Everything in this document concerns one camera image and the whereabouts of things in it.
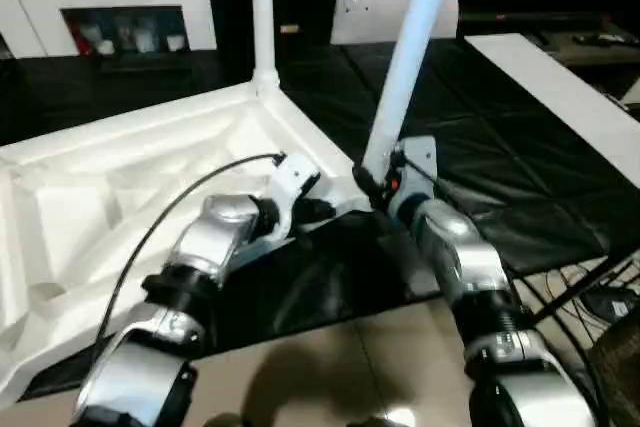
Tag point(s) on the small white jar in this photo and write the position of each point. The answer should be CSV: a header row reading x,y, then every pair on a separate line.
x,y
176,43

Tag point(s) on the black work mat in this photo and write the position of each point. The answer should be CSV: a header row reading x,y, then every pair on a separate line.
x,y
480,137

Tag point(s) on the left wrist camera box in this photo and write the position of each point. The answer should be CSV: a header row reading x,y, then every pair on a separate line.
x,y
292,182

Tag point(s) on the grey round floor base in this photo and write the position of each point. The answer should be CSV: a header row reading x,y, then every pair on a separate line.
x,y
612,302

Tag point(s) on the white plastic table leg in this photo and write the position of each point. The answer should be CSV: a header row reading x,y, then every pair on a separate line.
x,y
412,57
263,12

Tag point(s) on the white plastic bag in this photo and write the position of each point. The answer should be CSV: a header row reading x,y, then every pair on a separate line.
x,y
375,7

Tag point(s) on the dark woven basket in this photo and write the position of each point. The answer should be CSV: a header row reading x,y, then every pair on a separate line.
x,y
618,377

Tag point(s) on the black floor stand bar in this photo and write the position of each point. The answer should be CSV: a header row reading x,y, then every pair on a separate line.
x,y
578,292

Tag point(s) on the flat white board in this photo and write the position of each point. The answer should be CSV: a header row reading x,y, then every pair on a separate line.
x,y
560,97

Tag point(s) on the white cabinet with glass doors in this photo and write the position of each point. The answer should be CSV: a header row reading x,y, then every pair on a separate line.
x,y
100,2

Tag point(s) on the small brown block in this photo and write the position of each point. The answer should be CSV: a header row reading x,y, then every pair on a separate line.
x,y
289,29

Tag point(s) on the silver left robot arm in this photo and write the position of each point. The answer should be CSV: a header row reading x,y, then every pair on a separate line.
x,y
190,277

